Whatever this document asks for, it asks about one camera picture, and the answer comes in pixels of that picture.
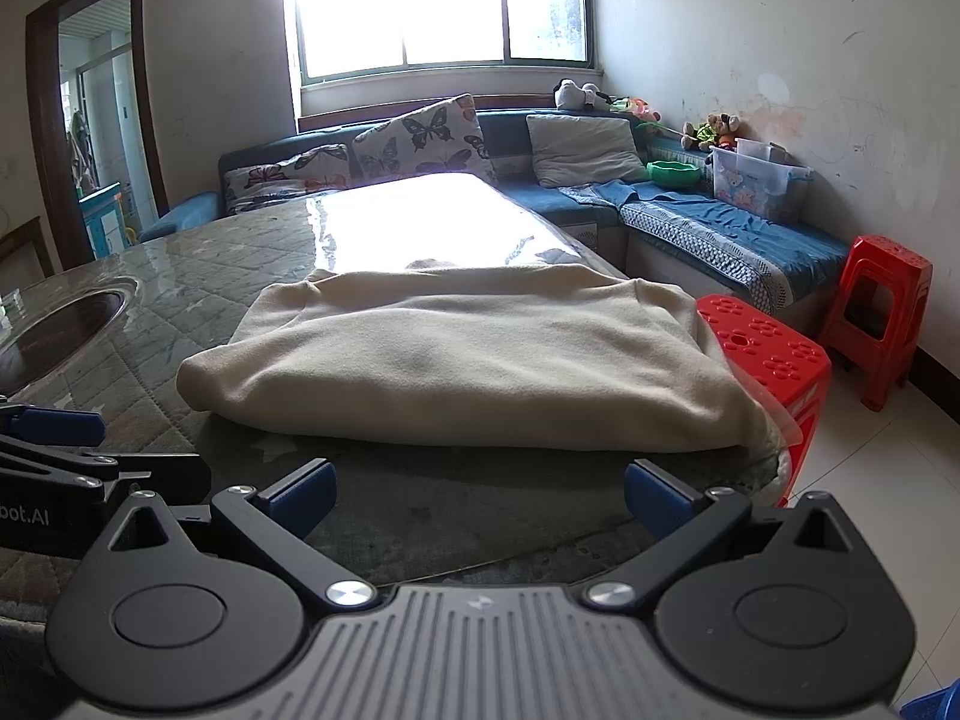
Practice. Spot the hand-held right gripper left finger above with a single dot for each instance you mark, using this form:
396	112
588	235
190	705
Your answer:
304	499

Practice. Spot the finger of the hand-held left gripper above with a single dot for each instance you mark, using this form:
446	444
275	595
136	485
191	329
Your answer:
131	481
60	427

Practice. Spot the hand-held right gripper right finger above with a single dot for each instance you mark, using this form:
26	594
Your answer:
654	496

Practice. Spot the cream sweatshirt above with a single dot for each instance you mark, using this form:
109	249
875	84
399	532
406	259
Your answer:
465	360

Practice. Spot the round black induction cooktop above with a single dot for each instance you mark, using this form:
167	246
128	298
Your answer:
52	330

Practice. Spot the red plastic stool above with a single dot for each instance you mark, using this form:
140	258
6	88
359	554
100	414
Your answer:
892	262
765	345

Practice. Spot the dark wooden sideboard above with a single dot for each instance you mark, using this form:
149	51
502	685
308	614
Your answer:
22	229

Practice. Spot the light blue cabinet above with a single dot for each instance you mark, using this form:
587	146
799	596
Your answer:
101	221

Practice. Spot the blue blanket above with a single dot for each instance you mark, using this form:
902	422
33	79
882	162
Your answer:
675	202

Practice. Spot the flat butterfly print pillow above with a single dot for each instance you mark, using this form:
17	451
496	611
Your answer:
285	176

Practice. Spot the green plastic basin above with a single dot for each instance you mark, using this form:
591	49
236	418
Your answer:
675	174

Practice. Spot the clear plastic storage box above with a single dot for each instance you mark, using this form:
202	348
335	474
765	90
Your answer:
750	184

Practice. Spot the blue plastic basket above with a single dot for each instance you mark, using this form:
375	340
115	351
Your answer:
934	701

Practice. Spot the grey cushion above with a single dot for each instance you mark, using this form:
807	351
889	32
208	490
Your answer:
585	150

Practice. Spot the brown plush bear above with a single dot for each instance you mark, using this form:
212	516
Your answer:
720	127

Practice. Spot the square butterfly print pillow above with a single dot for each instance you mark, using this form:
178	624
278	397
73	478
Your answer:
420	139

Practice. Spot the colourful plush toy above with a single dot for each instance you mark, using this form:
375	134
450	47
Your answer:
637	109

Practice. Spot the blue corner sofa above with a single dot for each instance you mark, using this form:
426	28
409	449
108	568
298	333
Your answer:
510	135

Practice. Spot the white panda plush toy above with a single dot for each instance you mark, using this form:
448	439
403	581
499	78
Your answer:
574	95

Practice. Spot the window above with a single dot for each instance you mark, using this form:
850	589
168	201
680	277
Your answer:
375	0

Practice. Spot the dark wooden door frame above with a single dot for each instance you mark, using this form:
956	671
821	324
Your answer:
41	127

